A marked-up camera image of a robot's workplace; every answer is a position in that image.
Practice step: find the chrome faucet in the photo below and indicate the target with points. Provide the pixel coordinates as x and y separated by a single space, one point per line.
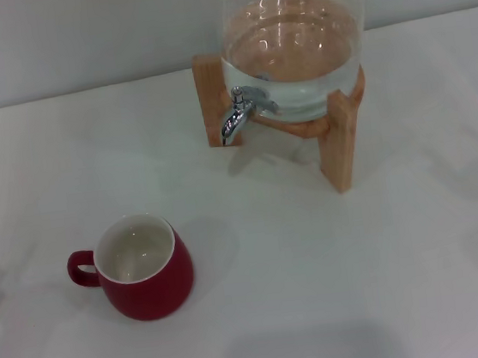
236 116

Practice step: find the red ceramic cup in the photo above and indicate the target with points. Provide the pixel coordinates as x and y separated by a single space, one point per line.
157 292

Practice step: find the clear glass water dispenser jar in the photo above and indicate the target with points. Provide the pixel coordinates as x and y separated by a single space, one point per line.
298 90

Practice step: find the wooden dispenser stand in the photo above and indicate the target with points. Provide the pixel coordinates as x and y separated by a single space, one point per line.
341 150

